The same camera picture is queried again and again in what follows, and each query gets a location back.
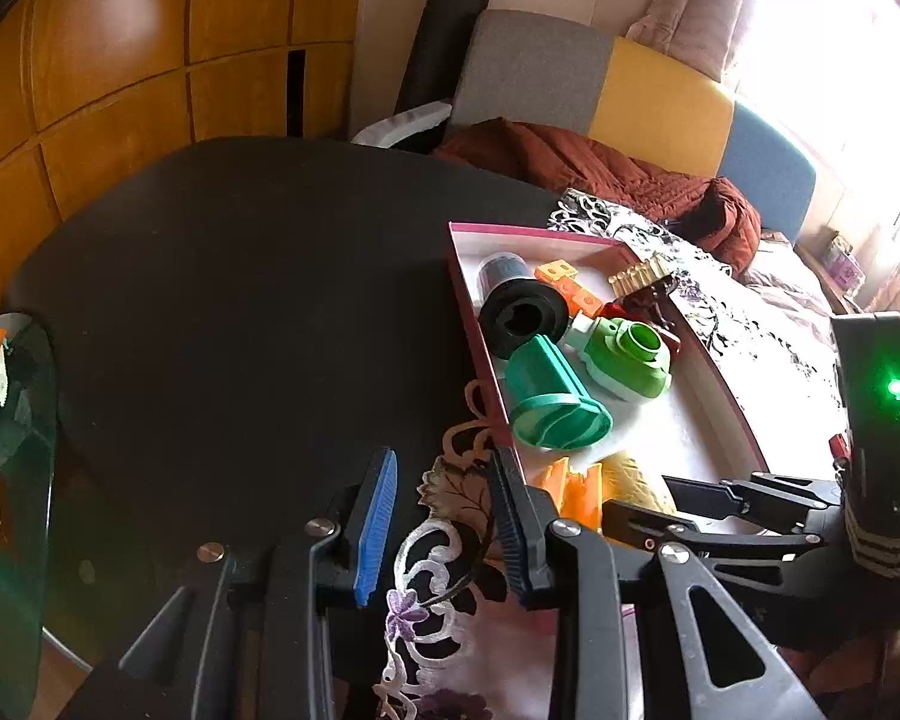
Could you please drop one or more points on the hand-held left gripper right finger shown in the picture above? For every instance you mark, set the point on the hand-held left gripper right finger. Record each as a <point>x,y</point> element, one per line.
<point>511,540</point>

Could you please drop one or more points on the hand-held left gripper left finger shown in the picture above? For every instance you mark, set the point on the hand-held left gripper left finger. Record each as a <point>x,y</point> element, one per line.
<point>375,532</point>

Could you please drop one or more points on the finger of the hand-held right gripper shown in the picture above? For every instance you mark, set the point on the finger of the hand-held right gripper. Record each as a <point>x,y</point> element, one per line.
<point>765,499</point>
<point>682,540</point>

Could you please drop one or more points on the yellow-orange plastic part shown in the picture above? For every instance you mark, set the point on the yellow-orange plastic part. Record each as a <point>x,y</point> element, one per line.
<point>566,491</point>

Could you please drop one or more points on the yellow plastic piece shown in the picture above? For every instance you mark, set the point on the yellow plastic piece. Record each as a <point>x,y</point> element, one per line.
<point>634,480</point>

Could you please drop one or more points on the pink-rimmed white box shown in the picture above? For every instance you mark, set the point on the pink-rimmed white box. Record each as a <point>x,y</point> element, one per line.
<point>682,424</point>

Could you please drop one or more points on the green plastic cup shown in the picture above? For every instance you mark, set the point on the green plastic cup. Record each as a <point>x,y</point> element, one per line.
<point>551,390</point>

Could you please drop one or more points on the green and white toy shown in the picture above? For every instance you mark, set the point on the green and white toy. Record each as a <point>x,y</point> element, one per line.
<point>622,367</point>

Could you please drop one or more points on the black spool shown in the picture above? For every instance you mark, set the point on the black spool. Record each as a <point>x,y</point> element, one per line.
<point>521,315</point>

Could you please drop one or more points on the red plastic piece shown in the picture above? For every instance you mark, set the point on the red plastic piece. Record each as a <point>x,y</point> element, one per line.
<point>621,311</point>

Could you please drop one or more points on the orange plastic block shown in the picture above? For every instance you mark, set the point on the orange plastic block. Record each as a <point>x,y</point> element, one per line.
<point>585,300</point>

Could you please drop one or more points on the embroidered floral tablecloth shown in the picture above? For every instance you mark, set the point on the embroidered floral tablecloth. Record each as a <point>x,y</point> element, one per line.
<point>765,360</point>

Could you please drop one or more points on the purple box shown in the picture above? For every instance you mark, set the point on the purple box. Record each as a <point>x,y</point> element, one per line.
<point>844,262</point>

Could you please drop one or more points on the pink quilt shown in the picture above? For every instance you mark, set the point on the pink quilt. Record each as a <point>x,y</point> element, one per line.
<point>787,277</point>

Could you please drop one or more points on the black round table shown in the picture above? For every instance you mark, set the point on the black round table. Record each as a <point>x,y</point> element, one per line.
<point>232,315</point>

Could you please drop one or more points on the glass table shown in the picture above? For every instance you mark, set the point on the glass table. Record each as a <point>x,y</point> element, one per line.
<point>15,540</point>

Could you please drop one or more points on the rust brown jacket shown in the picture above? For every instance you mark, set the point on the rust brown jacket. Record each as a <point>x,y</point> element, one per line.
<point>607,172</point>

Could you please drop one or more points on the window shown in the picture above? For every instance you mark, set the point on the window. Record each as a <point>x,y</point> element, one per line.
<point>855,52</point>

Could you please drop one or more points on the multicolour sofa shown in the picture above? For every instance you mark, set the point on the multicolour sofa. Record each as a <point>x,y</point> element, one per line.
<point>660,105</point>

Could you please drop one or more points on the white foam piece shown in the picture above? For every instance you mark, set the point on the white foam piece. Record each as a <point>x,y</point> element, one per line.
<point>405,124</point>

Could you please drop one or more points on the beige curtain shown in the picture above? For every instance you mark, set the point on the beige curtain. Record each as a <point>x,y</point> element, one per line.
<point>690,7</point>

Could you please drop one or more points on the black rolled mat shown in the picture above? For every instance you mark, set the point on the black rolled mat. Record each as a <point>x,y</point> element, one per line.
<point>439,52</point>

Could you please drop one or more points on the wooden wardrobe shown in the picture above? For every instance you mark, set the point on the wooden wardrobe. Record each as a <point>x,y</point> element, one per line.
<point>157,52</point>

